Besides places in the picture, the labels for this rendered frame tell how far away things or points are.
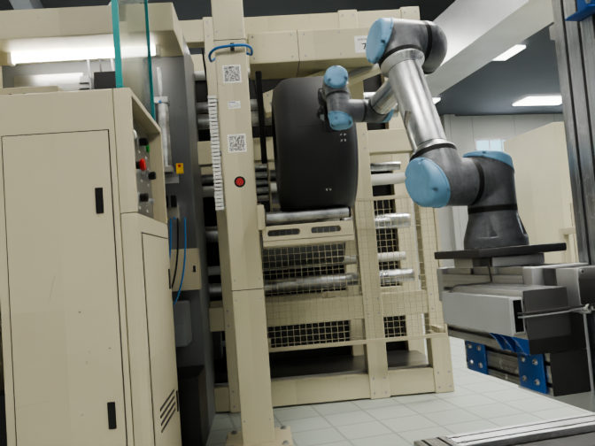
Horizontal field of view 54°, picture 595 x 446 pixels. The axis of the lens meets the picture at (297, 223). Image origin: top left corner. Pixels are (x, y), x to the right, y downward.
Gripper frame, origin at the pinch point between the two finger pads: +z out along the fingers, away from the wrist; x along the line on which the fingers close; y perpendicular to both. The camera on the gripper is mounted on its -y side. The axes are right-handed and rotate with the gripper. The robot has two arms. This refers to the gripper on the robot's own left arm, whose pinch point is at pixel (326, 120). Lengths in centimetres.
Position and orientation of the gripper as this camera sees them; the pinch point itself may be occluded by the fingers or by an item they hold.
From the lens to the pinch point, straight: 225.1
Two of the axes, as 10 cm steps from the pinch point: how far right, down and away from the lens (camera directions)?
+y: -0.9, -9.8, 1.8
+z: -0.5, 1.9, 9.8
